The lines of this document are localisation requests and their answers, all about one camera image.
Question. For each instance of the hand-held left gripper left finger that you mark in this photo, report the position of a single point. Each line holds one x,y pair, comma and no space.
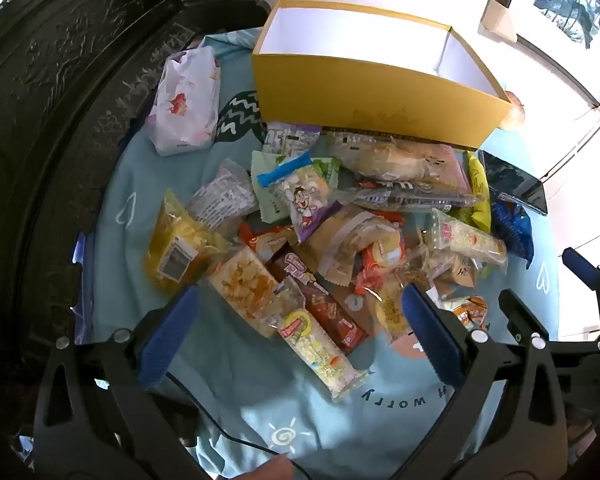
172,335

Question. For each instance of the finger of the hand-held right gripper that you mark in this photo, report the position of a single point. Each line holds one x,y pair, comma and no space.
517,310
580,266

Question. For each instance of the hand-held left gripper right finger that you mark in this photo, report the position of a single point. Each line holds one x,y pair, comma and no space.
432,335

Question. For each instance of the brown paper bread packet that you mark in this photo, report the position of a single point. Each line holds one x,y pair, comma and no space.
340,240

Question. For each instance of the clear text-printed snack packet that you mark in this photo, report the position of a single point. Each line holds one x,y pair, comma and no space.
220,197

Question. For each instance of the yellow cardboard box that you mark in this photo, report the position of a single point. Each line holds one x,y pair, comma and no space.
355,90

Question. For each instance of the small orange snack packet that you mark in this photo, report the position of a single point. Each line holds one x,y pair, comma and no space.
470,310

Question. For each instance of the small kraft snack packet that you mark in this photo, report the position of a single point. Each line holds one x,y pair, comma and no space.
460,272

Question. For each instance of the blue snack packet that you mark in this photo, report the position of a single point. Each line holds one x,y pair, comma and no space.
515,230

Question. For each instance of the clear orange cracker packet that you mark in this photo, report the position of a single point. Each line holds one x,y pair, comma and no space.
240,280

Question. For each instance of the clear rice cracker packet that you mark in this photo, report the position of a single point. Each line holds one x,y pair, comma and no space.
465,240

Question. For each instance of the yellow candy packet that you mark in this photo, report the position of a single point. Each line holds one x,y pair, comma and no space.
175,245

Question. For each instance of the blue plastic sheet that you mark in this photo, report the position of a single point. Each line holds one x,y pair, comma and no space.
82,310

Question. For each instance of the red-orange bread packet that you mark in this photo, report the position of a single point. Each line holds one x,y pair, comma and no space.
380,255

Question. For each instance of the brown chocolate bar wrapper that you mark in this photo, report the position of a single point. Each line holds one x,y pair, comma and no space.
330,315

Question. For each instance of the black smartphone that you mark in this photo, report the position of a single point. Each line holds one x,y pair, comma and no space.
510,180

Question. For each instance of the clear yellow-label popcorn packet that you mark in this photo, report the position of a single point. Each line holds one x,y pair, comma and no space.
320,355

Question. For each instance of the light blue printed cloth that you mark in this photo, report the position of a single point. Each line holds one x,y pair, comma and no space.
260,410

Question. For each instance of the red snack packet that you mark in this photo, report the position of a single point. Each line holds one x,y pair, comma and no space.
260,242

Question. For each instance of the yellow-green snack packet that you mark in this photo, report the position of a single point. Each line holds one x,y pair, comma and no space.
480,185

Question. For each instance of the clear dark cookie packet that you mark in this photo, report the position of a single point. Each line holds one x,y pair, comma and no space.
415,197

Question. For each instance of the green snack packet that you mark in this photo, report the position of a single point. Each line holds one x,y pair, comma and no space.
270,200

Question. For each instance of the red apple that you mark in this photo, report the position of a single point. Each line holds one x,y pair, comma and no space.
512,112

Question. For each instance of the pink bread packet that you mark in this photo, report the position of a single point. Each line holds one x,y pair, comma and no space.
405,160

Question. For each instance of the cartoon popcorn packet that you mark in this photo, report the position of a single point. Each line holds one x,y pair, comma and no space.
305,200

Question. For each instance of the white floral tissue pack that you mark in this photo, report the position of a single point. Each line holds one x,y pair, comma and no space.
180,110

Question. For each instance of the purple-edged printed snack packet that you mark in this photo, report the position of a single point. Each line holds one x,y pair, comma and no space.
287,141

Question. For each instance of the dark carved wooden furniture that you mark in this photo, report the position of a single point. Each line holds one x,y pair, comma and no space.
55,110

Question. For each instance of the framed blue lotus painting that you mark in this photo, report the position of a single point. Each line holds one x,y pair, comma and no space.
570,5

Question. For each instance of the cardboard frame corner protector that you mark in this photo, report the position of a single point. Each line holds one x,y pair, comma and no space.
497,17

